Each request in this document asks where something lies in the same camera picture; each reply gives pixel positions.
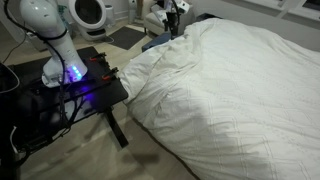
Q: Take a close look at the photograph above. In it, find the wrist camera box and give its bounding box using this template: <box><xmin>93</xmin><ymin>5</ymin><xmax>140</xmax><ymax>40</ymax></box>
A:
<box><xmin>176</xmin><ymin>0</ymin><xmax>191</xmax><ymax>15</ymax></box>

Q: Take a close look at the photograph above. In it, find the dark floor mat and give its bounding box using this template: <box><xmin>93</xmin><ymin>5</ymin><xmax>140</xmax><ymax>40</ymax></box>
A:
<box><xmin>107</xmin><ymin>25</ymin><xmax>148</xmax><ymax>51</ymax></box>

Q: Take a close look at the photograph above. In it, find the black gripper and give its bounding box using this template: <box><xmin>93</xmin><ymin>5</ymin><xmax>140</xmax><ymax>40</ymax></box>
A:
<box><xmin>163</xmin><ymin>11</ymin><xmax>179</xmax><ymax>41</ymax></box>

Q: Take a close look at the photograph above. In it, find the beige armchair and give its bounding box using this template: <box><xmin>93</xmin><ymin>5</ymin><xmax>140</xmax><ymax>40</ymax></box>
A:
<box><xmin>143</xmin><ymin>3</ymin><xmax>196</xmax><ymax>37</ymax></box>

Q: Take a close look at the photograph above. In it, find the small white bin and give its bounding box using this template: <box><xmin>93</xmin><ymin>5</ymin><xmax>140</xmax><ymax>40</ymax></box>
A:
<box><xmin>104</xmin><ymin>4</ymin><xmax>116</xmax><ymax>28</ymax></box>

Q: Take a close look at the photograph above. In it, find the dark ottoman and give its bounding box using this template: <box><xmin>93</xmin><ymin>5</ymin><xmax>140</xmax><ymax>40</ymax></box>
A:
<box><xmin>195</xmin><ymin>12</ymin><xmax>223</xmax><ymax>23</ymax></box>

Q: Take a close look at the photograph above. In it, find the round white litter box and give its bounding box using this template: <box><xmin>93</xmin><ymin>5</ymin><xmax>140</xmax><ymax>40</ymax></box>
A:
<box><xmin>68</xmin><ymin>0</ymin><xmax>108</xmax><ymax>42</ymax></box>

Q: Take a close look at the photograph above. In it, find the orange black clamp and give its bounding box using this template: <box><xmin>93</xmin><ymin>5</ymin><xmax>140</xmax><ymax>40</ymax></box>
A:
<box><xmin>89</xmin><ymin>52</ymin><xmax>108</xmax><ymax>63</ymax></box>
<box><xmin>101</xmin><ymin>67</ymin><xmax>120</xmax><ymax>81</ymax></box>

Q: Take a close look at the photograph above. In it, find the tall white appliance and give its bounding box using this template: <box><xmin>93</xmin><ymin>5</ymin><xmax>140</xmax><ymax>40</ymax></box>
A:
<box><xmin>128</xmin><ymin>0</ymin><xmax>138</xmax><ymax>24</ymax></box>

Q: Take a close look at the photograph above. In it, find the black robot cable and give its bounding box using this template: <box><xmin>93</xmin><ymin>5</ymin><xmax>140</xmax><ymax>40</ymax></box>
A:
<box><xmin>1</xmin><ymin>0</ymin><xmax>84</xmax><ymax>141</ymax></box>

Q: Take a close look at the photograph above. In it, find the white patterned duvet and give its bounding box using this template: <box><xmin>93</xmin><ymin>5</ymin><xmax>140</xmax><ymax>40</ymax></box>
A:
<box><xmin>119</xmin><ymin>18</ymin><xmax>320</xmax><ymax>180</ymax></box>

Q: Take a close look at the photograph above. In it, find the black robot table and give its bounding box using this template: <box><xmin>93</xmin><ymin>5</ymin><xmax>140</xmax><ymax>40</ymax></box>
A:
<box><xmin>0</xmin><ymin>46</ymin><xmax>130</xmax><ymax>149</ymax></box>

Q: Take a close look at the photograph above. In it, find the blue hard suitcase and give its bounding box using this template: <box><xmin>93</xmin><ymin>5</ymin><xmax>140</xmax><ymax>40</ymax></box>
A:
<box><xmin>141</xmin><ymin>31</ymin><xmax>175</xmax><ymax>54</ymax></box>

